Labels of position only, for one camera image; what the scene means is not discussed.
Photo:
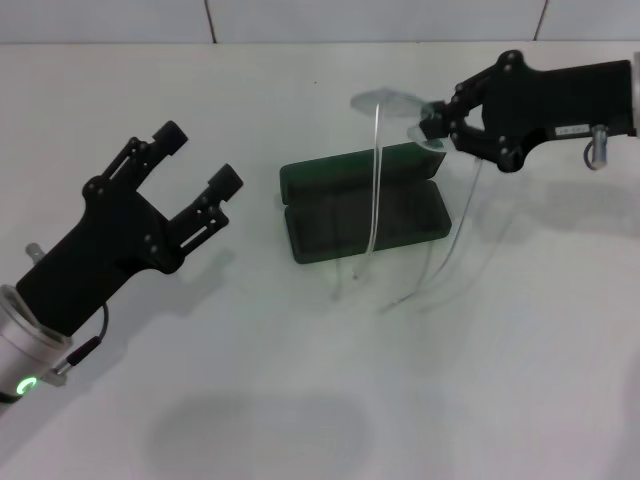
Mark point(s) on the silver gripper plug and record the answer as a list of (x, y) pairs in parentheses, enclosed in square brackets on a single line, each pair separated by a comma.
[(599, 147), (35, 252)]

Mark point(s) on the clear white glasses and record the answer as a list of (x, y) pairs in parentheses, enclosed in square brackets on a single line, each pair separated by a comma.
[(385, 100)]

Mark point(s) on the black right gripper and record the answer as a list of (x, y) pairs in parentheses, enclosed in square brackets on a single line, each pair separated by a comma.
[(560, 105)]

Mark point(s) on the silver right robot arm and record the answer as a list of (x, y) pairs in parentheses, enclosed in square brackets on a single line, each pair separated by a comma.
[(637, 100)]

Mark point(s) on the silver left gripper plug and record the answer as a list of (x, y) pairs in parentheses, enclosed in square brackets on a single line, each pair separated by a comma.
[(35, 252)]

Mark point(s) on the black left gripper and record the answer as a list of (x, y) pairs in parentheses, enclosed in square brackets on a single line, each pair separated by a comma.
[(110, 240)]

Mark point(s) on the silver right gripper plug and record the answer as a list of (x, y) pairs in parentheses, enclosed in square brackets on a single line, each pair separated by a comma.
[(599, 147)]

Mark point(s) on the green glasses case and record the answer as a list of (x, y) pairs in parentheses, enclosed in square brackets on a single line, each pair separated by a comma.
[(325, 220)]

